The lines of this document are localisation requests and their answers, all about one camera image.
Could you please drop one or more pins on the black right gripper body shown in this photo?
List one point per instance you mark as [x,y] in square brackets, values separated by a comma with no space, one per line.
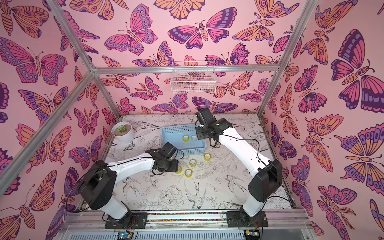
[201,132]

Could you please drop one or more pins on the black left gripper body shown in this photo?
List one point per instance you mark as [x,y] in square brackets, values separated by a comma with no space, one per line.
[170,166]

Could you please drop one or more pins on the light blue perforated storage basket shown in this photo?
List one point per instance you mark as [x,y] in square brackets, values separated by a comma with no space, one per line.
[174,135]

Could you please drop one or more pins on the yellow tape roll bottom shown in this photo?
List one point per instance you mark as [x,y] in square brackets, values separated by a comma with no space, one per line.
[188,173]

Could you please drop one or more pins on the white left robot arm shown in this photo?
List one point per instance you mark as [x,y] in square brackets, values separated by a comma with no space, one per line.
[97,185]

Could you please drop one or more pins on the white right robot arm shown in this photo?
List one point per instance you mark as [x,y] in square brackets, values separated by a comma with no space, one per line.
[266,174]

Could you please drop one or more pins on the white transparent tape roll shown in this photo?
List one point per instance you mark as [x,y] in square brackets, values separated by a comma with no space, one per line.
[194,138]

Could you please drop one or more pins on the white bowl with green plant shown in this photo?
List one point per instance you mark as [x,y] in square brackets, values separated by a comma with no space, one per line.
[124,132]

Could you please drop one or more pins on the white wire wall basket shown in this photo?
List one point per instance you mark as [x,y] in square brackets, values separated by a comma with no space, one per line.
[194,78]

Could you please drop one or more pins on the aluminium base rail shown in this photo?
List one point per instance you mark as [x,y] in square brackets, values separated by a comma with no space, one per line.
[284,224]

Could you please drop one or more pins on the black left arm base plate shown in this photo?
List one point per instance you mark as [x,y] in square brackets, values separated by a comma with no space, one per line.
[136,220]

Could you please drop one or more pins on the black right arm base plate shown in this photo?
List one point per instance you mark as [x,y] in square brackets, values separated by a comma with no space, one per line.
[238,219]

